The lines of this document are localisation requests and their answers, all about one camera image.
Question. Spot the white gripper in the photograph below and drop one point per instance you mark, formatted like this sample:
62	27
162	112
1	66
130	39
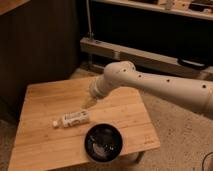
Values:
98	89

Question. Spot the clear labelled plastic bottle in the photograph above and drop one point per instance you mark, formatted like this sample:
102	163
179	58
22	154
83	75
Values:
72	119

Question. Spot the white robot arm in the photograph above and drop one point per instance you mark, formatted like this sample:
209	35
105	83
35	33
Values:
192	94

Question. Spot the black ceramic bowl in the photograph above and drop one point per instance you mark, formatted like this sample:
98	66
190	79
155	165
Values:
103	143

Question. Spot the low wooden shelf bench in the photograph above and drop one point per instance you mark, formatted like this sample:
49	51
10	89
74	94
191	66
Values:
142	58

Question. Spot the metal pole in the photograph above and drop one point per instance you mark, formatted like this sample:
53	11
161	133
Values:
90	32

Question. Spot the wooden table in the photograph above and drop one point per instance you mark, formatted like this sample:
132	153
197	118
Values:
40	147

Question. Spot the upper wooden shelf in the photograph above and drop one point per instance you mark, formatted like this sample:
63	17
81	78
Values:
156	8

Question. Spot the black handle on bench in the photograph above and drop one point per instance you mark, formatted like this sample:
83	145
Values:
192	65

